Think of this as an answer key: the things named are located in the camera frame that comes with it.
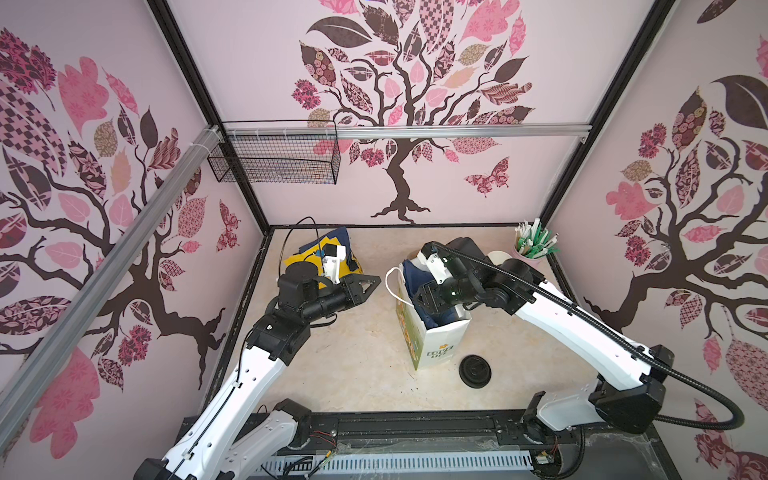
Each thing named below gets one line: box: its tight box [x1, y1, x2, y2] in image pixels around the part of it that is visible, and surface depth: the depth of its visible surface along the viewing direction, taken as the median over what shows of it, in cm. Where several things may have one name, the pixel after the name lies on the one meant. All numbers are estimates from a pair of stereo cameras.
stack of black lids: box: [458, 354, 492, 389], surface depth 83 cm
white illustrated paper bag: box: [396, 262, 472, 370], surface depth 70 cm
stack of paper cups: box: [487, 250, 513, 265], surface depth 93 cm
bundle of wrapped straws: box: [515, 218, 561, 260], surface depth 94 cm
